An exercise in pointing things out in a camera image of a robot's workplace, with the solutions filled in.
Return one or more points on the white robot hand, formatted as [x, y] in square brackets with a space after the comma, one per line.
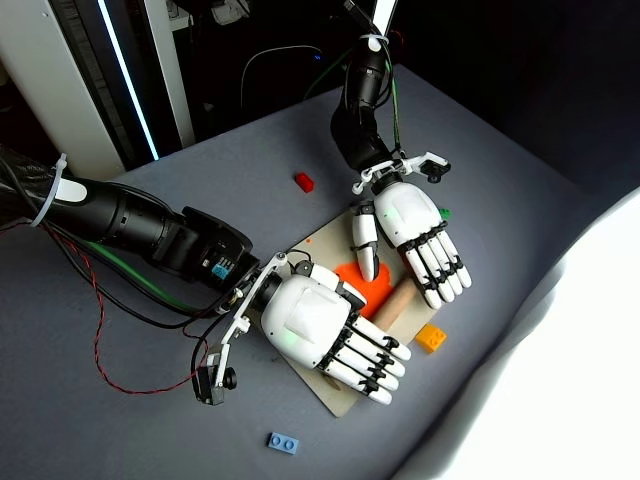
[305, 320]
[407, 215]

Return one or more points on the blue flat toy brick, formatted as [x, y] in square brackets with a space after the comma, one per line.
[283, 444]

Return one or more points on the red toy brick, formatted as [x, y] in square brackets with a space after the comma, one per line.
[304, 182]

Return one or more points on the green toy brick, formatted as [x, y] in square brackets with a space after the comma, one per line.
[446, 213]

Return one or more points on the pale wooden board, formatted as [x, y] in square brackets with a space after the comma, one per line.
[330, 235]

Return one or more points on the grey table cloth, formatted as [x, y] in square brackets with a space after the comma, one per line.
[500, 200]

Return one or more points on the yellow toy brick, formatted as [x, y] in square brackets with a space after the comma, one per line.
[431, 339]

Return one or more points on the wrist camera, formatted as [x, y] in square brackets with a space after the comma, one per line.
[436, 171]
[215, 380]

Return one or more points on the orange play dough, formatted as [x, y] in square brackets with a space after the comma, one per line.
[380, 295]

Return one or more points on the wooden rolling pin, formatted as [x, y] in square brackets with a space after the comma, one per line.
[395, 302]

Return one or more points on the white robot body column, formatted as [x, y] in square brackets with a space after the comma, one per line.
[50, 75]

